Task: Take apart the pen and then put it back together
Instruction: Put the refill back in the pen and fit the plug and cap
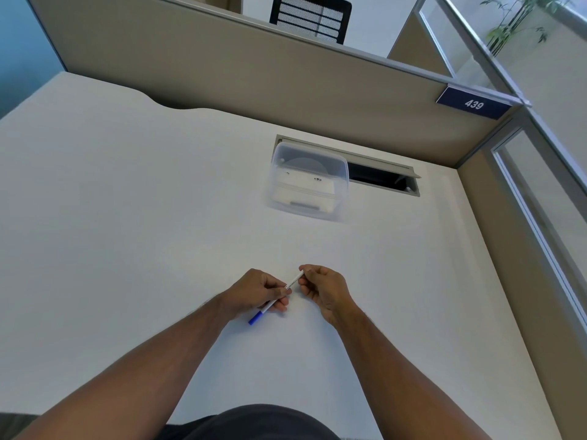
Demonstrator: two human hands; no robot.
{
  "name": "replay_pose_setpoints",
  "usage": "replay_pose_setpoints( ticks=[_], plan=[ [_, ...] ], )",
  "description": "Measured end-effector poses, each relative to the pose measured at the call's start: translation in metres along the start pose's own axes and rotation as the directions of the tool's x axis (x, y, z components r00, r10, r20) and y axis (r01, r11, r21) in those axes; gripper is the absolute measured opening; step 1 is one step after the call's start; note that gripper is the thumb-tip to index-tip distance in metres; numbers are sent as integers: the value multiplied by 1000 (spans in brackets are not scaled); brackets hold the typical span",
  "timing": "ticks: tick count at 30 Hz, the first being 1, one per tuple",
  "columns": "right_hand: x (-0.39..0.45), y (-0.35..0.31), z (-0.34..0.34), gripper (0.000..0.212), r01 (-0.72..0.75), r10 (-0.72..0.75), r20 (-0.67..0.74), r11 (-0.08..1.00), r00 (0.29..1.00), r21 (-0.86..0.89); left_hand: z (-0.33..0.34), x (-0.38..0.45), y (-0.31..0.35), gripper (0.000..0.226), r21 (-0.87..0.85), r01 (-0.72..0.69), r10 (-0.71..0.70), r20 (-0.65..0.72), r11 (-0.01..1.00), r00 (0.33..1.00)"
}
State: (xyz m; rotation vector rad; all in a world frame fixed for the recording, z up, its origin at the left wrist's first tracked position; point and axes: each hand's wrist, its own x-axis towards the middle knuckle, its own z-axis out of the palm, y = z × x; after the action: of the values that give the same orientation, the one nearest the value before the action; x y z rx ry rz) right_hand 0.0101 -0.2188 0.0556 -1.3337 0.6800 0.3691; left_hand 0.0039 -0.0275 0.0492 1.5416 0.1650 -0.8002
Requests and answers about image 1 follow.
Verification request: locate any glass partition with metal frame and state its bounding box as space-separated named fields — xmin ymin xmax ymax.
xmin=387 ymin=0 xmax=587 ymax=335

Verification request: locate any person's left hand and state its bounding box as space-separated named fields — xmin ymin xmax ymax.
xmin=221 ymin=269 xmax=292 ymax=321

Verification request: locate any person's right hand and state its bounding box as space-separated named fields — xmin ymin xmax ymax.
xmin=298 ymin=265 xmax=356 ymax=327

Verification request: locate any grey desk cable tray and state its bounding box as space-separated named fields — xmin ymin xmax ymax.
xmin=274 ymin=135 xmax=422 ymax=197

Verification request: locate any person's left forearm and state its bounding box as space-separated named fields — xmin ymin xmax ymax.
xmin=9 ymin=291 xmax=235 ymax=440

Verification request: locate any black mesh office chair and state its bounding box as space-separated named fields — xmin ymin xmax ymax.
xmin=269 ymin=0 xmax=353 ymax=45

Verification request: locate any person's right forearm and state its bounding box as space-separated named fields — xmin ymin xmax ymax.
xmin=331 ymin=301 xmax=496 ymax=440

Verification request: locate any white pen with blue cap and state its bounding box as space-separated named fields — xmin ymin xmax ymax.
xmin=248 ymin=270 xmax=305 ymax=326

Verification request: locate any beige cubicle partition panel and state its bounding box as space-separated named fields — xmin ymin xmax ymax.
xmin=25 ymin=0 xmax=523 ymax=169

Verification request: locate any person's dark shirt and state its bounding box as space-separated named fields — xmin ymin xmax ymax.
xmin=156 ymin=404 xmax=342 ymax=440

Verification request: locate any blue number sign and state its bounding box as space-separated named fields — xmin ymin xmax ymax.
xmin=436 ymin=85 xmax=513 ymax=121

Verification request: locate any clear plastic storage container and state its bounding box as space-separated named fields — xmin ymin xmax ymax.
xmin=261 ymin=141 xmax=350 ymax=222

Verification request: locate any green potted plant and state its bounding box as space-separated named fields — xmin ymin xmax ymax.
xmin=479 ymin=0 xmax=574 ymax=56

